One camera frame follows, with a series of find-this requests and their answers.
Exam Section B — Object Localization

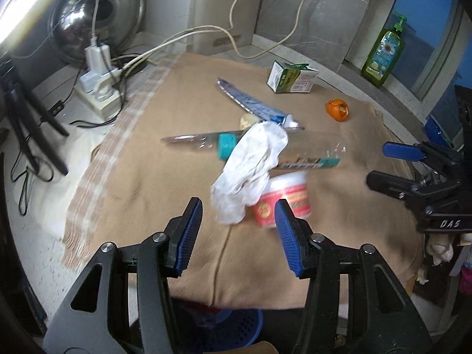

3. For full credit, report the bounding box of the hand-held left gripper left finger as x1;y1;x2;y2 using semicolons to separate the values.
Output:
42;197;203;354

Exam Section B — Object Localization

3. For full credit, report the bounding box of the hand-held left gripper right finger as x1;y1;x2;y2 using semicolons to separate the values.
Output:
275;199;434;354

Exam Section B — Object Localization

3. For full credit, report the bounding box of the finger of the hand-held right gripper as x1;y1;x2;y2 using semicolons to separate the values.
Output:
383;141;464;163
366;170;448;202

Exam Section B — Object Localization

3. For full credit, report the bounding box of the red and white plastic cup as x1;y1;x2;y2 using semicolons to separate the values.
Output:
253;171;310;228

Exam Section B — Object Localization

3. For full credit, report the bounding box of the orange peel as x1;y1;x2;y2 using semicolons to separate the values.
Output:
325;99;350;122

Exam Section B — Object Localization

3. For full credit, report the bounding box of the white tissue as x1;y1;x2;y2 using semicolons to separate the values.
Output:
210;121;290;225

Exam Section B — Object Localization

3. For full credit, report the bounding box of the clear plastic bottle teal cap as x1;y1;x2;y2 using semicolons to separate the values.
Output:
217;128;348;172

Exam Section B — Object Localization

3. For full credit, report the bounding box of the clear plastic wrapper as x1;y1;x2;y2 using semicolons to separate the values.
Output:
160;131;222;153

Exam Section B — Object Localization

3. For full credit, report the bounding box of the blue plastic basket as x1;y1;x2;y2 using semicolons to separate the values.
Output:
173;304;265;354

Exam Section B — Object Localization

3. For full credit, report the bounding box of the green and white milk carton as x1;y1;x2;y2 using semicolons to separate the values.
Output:
266;61;318;94

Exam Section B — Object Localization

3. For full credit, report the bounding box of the blue silver toothpaste tube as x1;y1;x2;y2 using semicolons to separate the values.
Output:
216;77;300;128

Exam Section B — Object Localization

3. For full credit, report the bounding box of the person's right hand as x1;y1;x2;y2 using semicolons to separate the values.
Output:
424;233;455;266

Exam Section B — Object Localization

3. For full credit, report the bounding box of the blue plastic container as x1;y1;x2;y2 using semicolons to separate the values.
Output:
424;116;461;148

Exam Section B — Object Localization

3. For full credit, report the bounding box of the tan cloth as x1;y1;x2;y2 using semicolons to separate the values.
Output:
61;52;425;310

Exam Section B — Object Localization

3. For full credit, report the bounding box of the green dish soap bottle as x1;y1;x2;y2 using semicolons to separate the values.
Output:
360;12;407;88

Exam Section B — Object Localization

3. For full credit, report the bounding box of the white power strip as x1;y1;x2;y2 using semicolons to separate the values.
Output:
74;68;128;116

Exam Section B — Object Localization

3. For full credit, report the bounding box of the black tripod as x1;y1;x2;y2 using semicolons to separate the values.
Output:
0;59;71;176

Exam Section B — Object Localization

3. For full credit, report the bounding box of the white charger adapter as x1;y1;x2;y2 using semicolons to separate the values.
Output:
85;35;111;79

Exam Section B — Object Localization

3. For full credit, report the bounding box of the white cutting board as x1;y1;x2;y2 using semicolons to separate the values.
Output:
186;0;259;58

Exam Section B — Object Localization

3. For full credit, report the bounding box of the steel pot lid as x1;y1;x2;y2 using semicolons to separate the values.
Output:
50;0;146;63

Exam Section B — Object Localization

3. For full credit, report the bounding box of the cream power cable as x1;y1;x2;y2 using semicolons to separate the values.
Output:
118;0;263;78
118;0;318;76

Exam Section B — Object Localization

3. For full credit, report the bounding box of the ring light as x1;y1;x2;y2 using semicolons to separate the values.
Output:
0;0;58;57

